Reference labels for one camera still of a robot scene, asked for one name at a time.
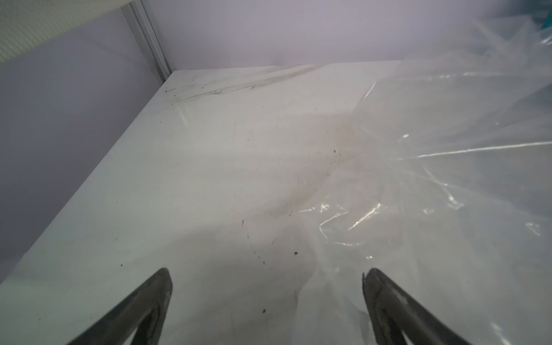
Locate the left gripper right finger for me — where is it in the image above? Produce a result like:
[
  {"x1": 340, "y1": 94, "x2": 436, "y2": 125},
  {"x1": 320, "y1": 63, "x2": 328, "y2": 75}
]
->
[{"x1": 362, "y1": 268, "x2": 467, "y2": 344}]

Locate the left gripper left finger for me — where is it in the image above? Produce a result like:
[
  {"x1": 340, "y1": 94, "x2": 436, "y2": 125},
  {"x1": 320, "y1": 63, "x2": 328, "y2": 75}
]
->
[{"x1": 70, "y1": 267, "x2": 173, "y2": 344}]

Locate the white two-tier mesh shelf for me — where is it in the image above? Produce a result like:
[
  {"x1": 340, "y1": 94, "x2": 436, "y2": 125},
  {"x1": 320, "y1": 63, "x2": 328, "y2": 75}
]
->
[{"x1": 1, "y1": 0, "x2": 128, "y2": 63}]

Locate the teal plastic basket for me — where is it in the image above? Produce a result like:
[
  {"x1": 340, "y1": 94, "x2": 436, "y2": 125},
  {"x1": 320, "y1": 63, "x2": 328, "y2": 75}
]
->
[{"x1": 541, "y1": 11, "x2": 552, "y2": 30}]

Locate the aluminium frame profile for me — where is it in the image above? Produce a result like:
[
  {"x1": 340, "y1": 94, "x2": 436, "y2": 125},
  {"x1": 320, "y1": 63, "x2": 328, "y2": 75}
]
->
[{"x1": 121, "y1": 0, "x2": 174, "y2": 86}]

